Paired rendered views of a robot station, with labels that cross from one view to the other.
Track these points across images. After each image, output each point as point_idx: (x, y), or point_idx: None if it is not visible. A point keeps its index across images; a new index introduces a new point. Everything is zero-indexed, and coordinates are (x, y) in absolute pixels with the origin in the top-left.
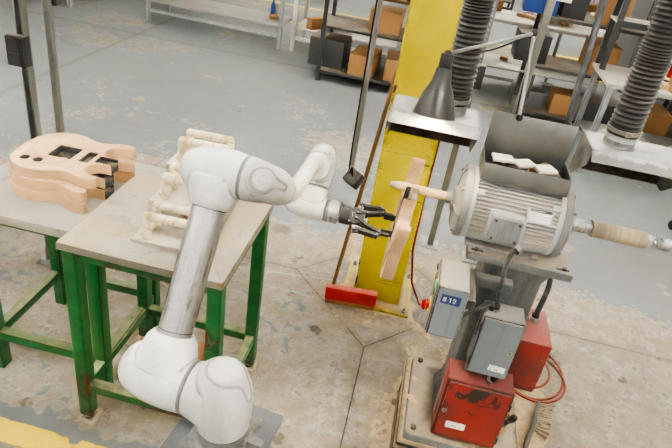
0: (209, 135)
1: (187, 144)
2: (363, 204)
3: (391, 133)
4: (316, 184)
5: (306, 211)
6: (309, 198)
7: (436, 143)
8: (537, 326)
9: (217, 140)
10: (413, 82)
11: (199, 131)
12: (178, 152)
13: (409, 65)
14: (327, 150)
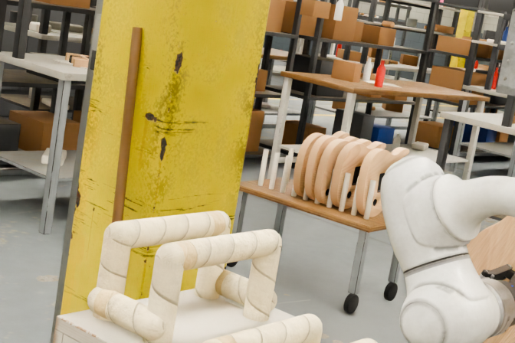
0: (180, 224)
1: (196, 264)
2: (490, 272)
3: (172, 166)
4: (467, 253)
5: (483, 325)
6: (477, 291)
7: (242, 164)
8: None
9: (200, 233)
10: (209, 42)
11: (149, 221)
12: (164, 307)
13: (203, 5)
14: (440, 167)
